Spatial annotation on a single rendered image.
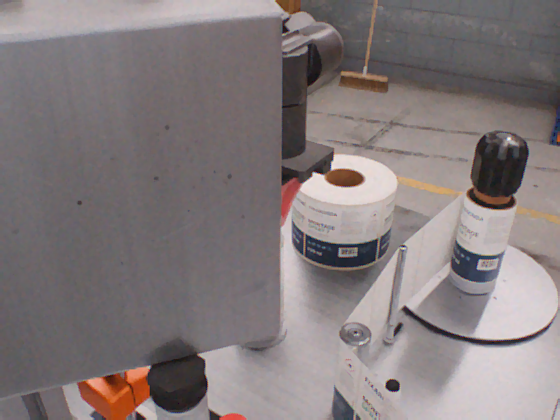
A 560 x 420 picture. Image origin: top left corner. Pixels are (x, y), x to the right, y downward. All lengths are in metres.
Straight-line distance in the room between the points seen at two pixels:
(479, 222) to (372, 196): 0.19
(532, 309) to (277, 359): 0.45
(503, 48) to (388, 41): 0.97
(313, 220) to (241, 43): 0.78
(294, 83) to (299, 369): 0.48
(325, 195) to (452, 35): 3.94
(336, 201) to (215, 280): 0.70
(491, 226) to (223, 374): 0.49
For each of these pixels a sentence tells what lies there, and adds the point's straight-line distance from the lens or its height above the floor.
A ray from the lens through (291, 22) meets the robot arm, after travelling 0.58.
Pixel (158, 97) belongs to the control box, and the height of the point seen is 1.44.
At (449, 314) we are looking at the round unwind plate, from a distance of 0.97.
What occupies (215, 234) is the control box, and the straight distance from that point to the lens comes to 0.27.
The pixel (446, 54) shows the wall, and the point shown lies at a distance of 4.89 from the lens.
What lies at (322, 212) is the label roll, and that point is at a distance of 0.98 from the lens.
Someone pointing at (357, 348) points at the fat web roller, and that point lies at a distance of 0.65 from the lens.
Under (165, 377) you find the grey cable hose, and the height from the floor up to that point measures 1.28.
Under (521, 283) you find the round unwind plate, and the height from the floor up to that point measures 0.89.
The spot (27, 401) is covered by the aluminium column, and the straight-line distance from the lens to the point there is 0.42.
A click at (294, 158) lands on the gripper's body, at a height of 1.28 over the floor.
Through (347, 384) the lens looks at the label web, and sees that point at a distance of 0.68.
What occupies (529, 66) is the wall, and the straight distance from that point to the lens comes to 4.81.
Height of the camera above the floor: 1.52
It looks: 32 degrees down
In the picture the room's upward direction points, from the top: straight up
